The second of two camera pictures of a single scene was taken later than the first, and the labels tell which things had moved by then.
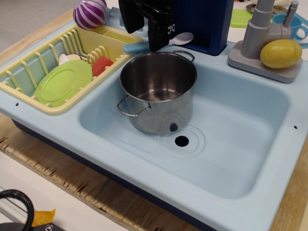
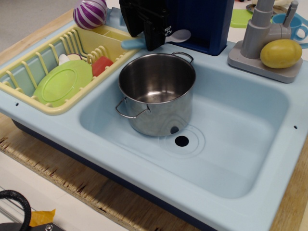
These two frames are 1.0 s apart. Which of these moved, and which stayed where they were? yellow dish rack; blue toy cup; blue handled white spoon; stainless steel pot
Moved: blue handled white spoon
Stayed: yellow dish rack; blue toy cup; stainless steel pot
